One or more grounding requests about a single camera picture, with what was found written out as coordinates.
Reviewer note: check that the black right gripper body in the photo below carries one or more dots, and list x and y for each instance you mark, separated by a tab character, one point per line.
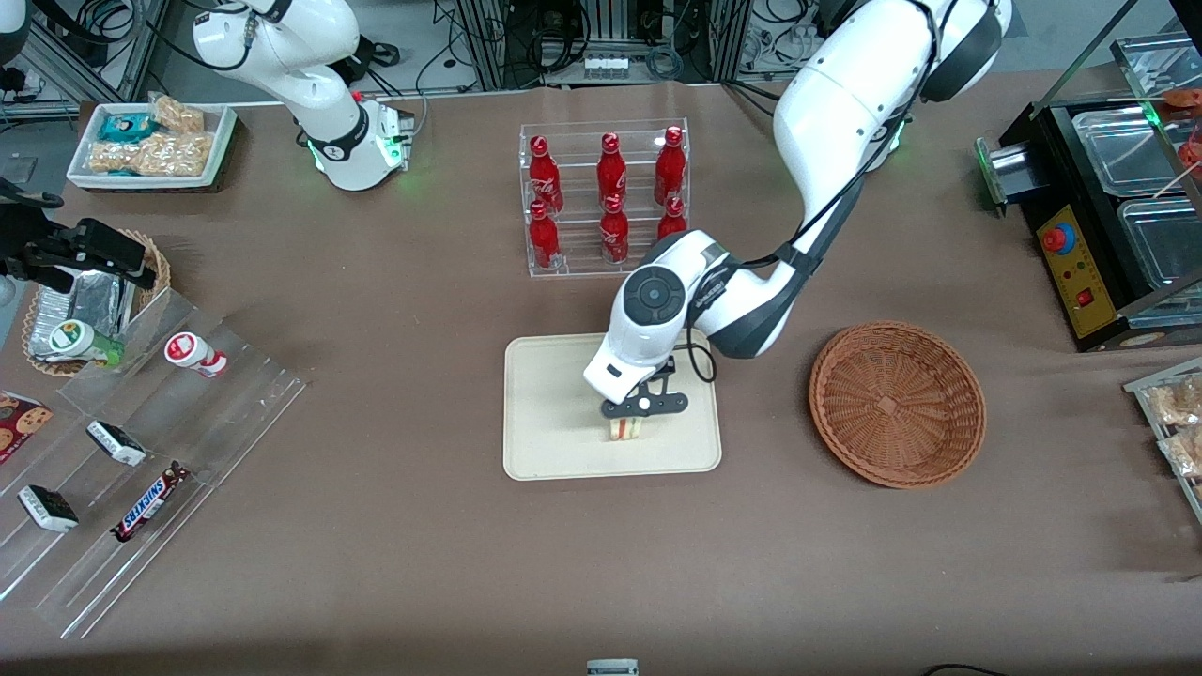
25	233

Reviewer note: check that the layered sandwich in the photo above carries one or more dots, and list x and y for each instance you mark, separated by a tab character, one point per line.
626	430

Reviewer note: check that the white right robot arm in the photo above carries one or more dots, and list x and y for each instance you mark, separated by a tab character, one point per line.
310	84

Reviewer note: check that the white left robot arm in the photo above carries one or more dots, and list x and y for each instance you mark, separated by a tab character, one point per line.
845	113

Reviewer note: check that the small wicker basket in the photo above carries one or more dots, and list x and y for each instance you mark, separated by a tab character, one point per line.
158	268

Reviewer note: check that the cream rectangular tray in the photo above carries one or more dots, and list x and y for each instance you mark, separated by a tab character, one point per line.
554	422

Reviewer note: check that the white snack tray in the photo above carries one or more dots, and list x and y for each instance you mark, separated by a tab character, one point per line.
221	141

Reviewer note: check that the large brown wicker basket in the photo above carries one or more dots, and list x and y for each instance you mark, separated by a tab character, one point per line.
897	404

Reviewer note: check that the clear pastry tray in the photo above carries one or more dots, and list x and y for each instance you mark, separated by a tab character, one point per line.
1141	390

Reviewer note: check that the metal food tray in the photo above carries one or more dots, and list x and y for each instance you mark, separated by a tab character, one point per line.
1150	61

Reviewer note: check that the silver foil container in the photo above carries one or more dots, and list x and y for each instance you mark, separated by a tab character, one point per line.
89	300

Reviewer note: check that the green white yogurt bottle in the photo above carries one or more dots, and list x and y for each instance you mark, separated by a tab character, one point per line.
75	338

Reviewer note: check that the red white yogurt bottle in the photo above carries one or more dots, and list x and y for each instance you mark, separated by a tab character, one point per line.
188	351

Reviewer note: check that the large clear snack bag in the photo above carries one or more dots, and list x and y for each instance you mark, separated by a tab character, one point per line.
155	155

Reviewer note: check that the teal snack packet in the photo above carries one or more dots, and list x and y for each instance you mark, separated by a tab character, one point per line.
127	127

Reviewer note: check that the red cola bottle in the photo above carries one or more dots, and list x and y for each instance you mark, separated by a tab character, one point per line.
611	174
670	169
672	221
614	235
545	178
543	239

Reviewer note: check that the chocolate chip cookie pack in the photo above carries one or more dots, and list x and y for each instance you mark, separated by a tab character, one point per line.
19	422

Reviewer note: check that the clear acrylic tiered shelf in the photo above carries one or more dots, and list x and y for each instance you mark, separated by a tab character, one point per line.
235	394

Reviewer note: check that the small clear snack bag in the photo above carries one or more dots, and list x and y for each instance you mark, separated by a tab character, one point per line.
178	115

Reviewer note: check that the black white snack box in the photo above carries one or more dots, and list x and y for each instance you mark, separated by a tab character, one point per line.
117	443
47	507

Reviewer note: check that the Snickers chocolate bar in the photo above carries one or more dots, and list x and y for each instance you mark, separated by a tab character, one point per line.
150	502

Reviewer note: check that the clear acrylic bottle rack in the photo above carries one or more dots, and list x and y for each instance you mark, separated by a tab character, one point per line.
577	141

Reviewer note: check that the grey device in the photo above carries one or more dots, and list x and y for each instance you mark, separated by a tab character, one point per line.
612	668

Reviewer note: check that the white power strip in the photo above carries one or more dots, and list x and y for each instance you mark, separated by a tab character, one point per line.
606	66

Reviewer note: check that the aluminium equipment rack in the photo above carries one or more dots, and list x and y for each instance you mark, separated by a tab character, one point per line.
488	42

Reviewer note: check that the red emergency stop button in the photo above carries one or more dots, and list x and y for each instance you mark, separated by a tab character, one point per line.
1055	239

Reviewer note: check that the black food warmer appliance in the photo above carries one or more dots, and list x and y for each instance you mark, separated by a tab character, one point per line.
1061	188

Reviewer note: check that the wrapped pastry bag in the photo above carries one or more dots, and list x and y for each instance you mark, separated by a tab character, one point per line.
1178	404
1188	453

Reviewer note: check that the clear plastic food pan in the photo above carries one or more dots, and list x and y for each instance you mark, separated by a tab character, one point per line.
1122	150
1164	244

